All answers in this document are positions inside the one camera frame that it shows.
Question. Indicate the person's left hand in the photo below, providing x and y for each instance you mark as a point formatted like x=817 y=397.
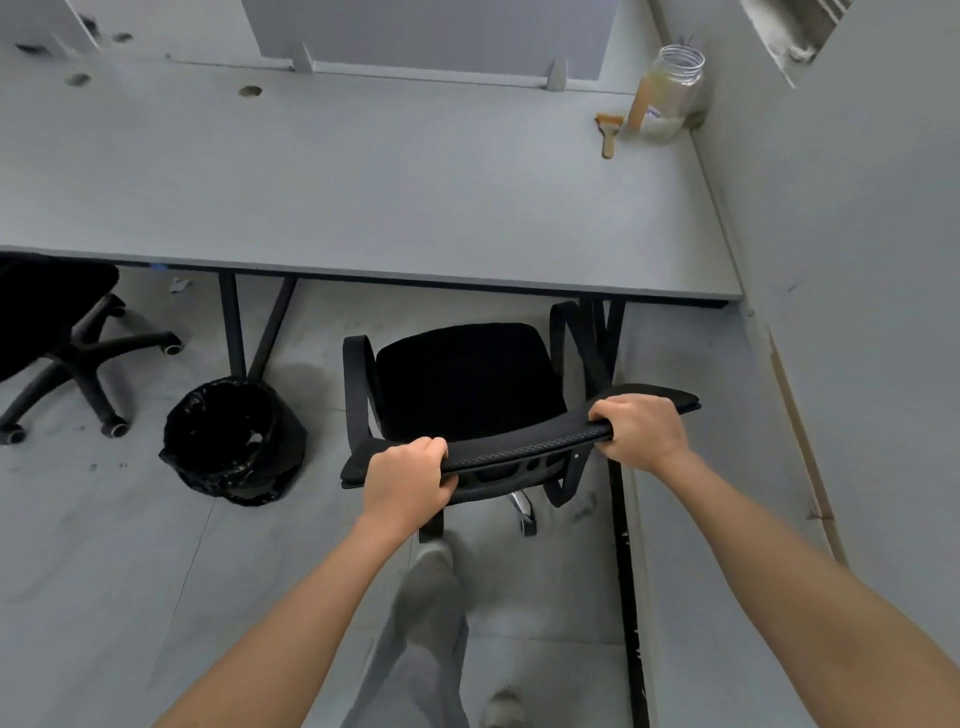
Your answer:
x=401 y=480

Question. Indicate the person's right hand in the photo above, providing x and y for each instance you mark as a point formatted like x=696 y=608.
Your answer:
x=643 y=431

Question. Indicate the person's left thumb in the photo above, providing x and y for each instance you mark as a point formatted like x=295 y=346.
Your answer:
x=447 y=491

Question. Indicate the person's right fingers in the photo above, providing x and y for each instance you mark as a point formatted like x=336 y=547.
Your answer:
x=611 y=420

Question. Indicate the black mesh office chair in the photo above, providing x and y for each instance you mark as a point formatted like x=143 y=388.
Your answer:
x=472 y=390

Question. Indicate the person's left forearm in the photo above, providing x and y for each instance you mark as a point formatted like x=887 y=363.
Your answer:
x=292 y=637

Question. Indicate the person's right forearm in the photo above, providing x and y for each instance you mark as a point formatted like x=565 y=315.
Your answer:
x=787 y=592

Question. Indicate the person's grey shoe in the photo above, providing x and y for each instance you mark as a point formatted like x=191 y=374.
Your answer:
x=504 y=709
x=431 y=559

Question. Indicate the black metal desk leg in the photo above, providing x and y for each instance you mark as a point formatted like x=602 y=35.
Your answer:
x=251 y=326
x=600 y=341

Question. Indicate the person's grey trouser leg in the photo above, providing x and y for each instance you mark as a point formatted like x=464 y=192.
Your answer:
x=420 y=645

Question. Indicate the black trash bin with bag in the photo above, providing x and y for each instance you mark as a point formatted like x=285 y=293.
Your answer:
x=229 y=442

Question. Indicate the wooden stick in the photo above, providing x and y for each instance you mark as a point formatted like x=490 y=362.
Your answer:
x=640 y=105

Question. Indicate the clear glass jar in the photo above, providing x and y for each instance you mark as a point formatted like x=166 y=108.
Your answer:
x=673 y=94

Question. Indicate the small white paper scrap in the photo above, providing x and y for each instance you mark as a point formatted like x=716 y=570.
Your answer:
x=178 y=284

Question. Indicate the grey desk divider panel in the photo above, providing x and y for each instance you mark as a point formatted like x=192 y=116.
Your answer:
x=431 y=34

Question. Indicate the black swivel office chair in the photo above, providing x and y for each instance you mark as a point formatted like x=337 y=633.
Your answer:
x=52 y=330

